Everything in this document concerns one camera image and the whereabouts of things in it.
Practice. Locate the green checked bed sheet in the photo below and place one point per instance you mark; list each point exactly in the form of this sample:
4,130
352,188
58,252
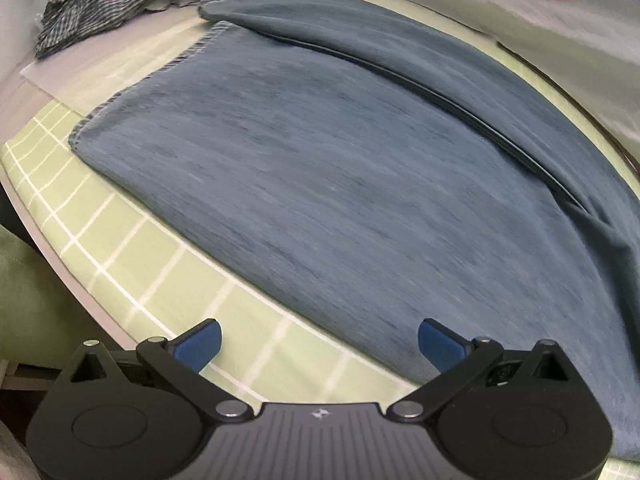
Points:
165,280

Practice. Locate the white printed blanket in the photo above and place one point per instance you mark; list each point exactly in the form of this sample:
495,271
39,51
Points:
525,15

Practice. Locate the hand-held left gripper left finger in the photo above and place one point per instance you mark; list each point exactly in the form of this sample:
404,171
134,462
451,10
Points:
200,344

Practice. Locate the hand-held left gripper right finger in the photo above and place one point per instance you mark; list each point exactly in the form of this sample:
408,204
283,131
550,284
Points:
436,344

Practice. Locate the white folded cloth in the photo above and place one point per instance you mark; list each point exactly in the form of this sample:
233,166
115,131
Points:
90,60

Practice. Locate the blue denim pants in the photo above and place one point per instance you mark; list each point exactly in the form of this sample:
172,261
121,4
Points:
320,170

